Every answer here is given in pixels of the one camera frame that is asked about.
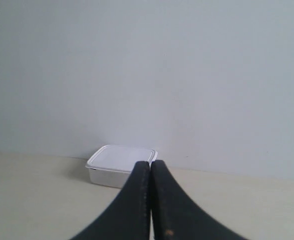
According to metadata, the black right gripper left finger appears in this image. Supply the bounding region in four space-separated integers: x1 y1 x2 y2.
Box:
72 161 151 240

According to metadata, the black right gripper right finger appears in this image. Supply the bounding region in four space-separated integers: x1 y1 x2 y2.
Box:
150 160 245 240

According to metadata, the white lidded plastic container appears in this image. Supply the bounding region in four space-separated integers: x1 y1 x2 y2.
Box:
86 145 158 189

